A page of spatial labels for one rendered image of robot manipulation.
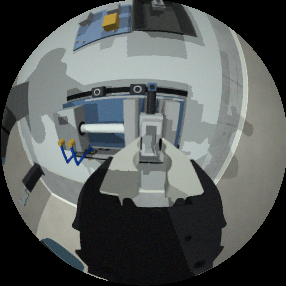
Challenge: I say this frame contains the yellow rectangular block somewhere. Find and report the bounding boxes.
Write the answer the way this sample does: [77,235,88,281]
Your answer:
[102,13,120,32]

